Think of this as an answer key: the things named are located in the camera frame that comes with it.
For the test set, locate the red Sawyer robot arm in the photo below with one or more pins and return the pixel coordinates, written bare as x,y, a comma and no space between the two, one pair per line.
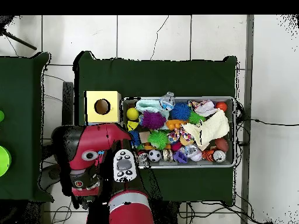
98,140

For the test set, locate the wooden box with three holes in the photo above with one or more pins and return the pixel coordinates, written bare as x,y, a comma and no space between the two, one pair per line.
112,116

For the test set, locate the clear mesh bin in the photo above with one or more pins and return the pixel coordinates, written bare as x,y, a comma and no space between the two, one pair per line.
186,164

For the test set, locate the blue spiky ball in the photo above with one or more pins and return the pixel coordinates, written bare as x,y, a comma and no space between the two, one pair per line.
180,111
136,138

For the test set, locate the small soccer ball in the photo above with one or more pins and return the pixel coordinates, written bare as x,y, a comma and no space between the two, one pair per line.
155,155

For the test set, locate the large lime green round object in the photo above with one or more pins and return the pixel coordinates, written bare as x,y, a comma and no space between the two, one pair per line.
4,161

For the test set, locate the black stand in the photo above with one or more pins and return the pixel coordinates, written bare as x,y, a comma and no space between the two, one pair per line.
67,105

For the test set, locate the green spiky ball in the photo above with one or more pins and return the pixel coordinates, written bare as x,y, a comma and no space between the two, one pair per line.
158,139

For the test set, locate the yellow ball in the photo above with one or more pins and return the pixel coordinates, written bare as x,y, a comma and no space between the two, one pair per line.
132,114

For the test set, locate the purple spiky ball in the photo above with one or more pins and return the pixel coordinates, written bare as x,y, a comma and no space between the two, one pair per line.
153,120

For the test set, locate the mint green cloth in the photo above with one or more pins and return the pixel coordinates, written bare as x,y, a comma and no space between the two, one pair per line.
147,106

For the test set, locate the orange plastic toy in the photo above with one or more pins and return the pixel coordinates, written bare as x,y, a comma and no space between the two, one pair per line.
174,123

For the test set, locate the small lime green round object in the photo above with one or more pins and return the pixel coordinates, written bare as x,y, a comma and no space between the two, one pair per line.
1,116

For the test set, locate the dark green table cloth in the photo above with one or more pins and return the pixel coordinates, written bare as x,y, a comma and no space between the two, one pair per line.
18,93
151,77

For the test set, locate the crushed clear plastic bottle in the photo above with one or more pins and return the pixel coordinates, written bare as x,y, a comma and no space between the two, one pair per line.
167,102

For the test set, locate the cream cloth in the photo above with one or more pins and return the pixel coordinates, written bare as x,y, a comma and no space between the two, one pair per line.
215,126

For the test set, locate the black tripod leg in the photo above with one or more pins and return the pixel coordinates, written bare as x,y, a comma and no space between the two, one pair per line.
21,41

